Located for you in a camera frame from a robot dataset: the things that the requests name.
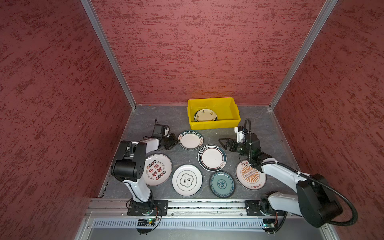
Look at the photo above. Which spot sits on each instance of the circuit board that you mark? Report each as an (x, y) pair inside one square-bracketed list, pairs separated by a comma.
[(146, 223), (270, 224)]

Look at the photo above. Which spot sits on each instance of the white plate flower outline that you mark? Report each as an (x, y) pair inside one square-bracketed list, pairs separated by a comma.
[(187, 180)]

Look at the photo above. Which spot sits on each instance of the corner aluminium post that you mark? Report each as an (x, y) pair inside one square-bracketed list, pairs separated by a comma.
[(317, 26), (97, 26)]

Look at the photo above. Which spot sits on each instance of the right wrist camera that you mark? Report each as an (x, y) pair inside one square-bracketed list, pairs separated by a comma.
[(240, 133)]

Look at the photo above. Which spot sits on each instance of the white plate orange sunburst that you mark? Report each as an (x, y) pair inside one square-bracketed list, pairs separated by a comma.
[(249, 177)]

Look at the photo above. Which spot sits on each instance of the yellow plastic bin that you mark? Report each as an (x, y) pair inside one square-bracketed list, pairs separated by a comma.
[(226, 109)]

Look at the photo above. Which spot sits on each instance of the green rim HAO WEI plate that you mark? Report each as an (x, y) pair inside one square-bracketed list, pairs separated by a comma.
[(190, 140)]

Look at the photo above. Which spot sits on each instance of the left corner aluminium post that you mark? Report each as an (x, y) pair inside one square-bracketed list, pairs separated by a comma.
[(97, 26)]

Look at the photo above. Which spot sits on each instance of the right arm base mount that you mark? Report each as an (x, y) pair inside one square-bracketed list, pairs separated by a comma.
[(256, 209)]

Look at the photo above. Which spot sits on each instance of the aluminium rail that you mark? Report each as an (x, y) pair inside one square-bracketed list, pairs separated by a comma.
[(177, 208)]

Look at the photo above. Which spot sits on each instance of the right corner aluminium post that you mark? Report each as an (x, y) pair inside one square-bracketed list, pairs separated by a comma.
[(317, 26)]

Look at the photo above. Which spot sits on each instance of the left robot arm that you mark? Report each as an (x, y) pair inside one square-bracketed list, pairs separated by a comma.
[(128, 163)]

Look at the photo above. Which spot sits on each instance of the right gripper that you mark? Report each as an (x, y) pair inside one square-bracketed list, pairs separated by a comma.
[(233, 142)]

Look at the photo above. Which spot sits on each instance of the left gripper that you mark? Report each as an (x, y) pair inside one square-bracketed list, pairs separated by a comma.
[(174, 141)]

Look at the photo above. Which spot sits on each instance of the cream plate calligraphy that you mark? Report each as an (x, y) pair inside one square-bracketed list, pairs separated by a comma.
[(205, 115)]

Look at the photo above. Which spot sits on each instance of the left circuit board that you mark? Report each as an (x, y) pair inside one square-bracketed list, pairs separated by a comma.
[(146, 223)]

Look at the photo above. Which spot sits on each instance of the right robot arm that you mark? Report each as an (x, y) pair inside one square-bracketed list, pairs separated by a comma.
[(311, 200)]

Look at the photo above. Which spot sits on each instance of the white plate red characters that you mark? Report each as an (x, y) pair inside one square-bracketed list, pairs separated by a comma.
[(158, 169)]

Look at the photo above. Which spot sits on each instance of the right circuit board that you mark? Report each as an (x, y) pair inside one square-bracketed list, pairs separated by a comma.
[(270, 224)]

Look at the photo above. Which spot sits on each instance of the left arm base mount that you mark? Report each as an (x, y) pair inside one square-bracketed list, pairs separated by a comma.
[(152, 208)]

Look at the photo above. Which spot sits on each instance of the teal patterned small plate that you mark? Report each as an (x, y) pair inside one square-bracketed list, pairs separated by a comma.
[(222, 185)]

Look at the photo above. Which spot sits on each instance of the white slotted cable duct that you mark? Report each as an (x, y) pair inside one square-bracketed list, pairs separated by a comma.
[(168, 223)]

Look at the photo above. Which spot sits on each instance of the green red ring plate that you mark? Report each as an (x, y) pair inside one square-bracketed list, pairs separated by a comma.
[(212, 158)]

